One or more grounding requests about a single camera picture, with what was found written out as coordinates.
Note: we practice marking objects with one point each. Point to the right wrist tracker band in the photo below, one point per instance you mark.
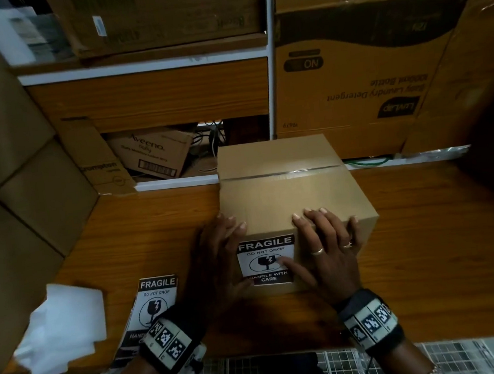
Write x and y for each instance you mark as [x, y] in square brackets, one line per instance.
[371, 320]

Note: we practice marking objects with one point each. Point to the fragile sticker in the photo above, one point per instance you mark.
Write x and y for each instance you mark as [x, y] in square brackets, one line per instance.
[259, 246]

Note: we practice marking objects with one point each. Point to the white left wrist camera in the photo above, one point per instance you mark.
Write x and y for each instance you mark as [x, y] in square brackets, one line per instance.
[190, 366]

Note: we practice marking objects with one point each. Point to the plastic wrapped plain carton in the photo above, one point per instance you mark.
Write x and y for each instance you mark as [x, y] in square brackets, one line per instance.
[466, 63]

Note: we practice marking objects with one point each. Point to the person's right hand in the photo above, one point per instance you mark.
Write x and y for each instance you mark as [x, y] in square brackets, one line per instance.
[337, 267]

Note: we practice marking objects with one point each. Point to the white backing paper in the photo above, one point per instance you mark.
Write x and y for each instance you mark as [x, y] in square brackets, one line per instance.
[64, 328]

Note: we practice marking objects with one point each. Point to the medium taped cardboard box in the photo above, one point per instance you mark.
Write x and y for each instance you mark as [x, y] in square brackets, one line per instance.
[16, 281]

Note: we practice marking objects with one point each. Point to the stack of fragile stickers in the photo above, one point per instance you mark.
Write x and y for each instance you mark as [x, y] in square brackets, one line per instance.
[153, 298]

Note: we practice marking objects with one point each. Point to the large stapled cardboard box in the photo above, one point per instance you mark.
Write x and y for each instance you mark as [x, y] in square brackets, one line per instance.
[0, 112]

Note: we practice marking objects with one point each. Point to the wooden shelf unit white frame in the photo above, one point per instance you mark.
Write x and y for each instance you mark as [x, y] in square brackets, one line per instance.
[151, 98]

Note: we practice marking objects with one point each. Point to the large cardboard box white sticker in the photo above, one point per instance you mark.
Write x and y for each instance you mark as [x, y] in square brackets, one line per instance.
[161, 19]

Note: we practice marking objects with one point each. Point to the flattened printed cardboard carton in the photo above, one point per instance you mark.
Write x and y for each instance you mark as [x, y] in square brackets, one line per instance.
[91, 156]

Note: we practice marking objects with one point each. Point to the small taped cardboard box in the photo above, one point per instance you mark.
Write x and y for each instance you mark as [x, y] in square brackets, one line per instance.
[52, 199]
[282, 194]

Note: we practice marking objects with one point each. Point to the wrist tracker band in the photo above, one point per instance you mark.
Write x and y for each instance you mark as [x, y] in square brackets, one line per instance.
[172, 342]
[371, 320]

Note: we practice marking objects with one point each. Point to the person's left hand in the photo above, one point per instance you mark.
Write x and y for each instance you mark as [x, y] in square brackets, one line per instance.
[216, 274]

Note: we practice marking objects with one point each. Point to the stack of grey cards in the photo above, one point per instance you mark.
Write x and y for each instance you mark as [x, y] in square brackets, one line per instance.
[45, 38]

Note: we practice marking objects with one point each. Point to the barcode printed cardboard box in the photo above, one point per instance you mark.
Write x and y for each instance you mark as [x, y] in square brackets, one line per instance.
[152, 154]

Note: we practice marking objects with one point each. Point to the left wrist tracker band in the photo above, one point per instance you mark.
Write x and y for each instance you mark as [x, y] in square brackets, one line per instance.
[172, 342]

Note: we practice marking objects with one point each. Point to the person's right forearm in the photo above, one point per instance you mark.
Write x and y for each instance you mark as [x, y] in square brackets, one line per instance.
[405, 361]

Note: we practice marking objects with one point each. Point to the large cardboard box dark band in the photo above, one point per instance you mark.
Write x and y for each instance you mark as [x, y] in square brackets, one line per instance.
[350, 87]

